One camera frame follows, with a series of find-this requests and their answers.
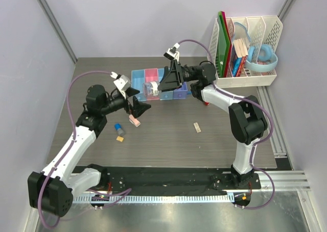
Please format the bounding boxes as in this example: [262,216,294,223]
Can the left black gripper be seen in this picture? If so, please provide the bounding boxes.
[100,87,150,118]

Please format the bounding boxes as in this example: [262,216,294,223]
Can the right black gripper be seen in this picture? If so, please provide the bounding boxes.
[154,60,198,94]

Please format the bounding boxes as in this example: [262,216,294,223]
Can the pink eraser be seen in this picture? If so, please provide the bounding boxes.
[129,114,141,127]

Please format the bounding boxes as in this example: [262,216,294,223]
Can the clear tape roll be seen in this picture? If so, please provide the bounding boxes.
[143,81,159,97]

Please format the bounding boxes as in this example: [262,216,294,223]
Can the pink drawer box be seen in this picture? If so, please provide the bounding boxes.
[145,68,159,101]

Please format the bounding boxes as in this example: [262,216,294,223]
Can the light blue drawer box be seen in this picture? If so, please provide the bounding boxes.
[131,69,147,102]

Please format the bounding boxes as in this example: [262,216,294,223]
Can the purple drawer box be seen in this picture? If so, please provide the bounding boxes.
[173,82,188,100]

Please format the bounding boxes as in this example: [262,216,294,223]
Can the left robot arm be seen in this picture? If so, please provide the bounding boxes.
[28,85,151,218]

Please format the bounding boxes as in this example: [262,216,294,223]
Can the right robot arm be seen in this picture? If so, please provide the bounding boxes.
[158,59,268,189]

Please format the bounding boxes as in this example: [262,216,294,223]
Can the blue glue stick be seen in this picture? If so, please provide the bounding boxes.
[114,123,125,136]

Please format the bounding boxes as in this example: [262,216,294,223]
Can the yellow sticky note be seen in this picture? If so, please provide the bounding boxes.
[116,136,124,142]

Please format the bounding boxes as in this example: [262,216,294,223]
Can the beige eraser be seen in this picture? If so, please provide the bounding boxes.
[193,122,201,133]

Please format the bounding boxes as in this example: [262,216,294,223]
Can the green folder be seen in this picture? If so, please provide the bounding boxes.
[216,11,227,78]

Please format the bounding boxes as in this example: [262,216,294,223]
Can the books stack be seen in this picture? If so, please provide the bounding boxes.
[231,38,248,77]

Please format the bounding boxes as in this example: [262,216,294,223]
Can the white file organizer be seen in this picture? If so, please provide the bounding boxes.
[217,15,283,88]

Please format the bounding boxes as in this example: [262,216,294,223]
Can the red folder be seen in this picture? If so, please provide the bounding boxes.
[222,11,232,78]

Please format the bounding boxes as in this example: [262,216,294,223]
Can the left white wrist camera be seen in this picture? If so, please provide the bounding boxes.
[113,75,131,99]

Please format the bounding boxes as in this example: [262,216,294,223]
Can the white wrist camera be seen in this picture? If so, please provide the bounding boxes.
[163,47,180,61]
[113,75,131,99]

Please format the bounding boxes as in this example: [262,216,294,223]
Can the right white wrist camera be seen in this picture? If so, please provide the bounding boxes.
[163,47,180,61]

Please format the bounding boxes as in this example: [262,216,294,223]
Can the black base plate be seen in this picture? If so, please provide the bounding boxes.
[92,167,262,196]

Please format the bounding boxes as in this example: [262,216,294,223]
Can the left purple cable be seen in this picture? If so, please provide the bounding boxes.
[38,71,133,229]

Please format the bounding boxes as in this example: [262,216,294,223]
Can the white cable duct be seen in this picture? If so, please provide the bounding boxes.
[74,193,235,204]

